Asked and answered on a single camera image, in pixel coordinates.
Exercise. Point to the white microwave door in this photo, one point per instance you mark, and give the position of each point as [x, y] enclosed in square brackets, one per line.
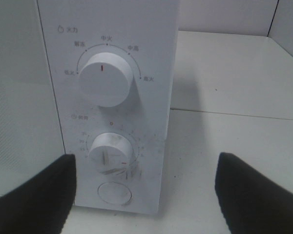
[30, 137]

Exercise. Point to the upper white power knob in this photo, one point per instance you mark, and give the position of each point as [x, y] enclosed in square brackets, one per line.
[106, 79]

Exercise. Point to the white microwave oven body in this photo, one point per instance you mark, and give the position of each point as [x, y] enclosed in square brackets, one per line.
[144, 33]

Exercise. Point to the white timer knob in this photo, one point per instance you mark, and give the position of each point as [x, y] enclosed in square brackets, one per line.
[110, 153]

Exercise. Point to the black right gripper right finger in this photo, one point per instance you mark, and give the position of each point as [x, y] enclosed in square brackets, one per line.
[250, 202]

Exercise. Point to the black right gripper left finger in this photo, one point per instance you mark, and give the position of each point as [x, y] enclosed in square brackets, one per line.
[42, 204]

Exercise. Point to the round white door button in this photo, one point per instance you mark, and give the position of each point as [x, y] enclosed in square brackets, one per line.
[114, 193]

